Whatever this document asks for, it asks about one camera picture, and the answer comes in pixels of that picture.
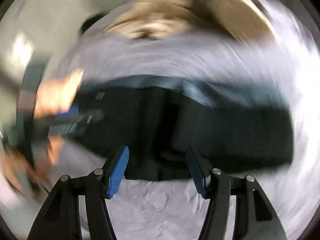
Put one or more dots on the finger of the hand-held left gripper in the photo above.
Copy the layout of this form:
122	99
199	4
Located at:
67	127
71	111

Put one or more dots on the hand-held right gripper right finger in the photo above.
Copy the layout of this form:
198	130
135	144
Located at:
197	175

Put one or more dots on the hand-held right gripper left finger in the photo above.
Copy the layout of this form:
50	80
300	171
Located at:
117	172

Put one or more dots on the black pants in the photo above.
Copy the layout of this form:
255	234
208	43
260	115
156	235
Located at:
200	130

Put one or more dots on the person's left hand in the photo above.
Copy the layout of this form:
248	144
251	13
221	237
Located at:
42	165

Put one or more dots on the peach cloth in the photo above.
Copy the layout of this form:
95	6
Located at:
58	92

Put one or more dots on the dark cloth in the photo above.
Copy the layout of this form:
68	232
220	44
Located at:
92	23

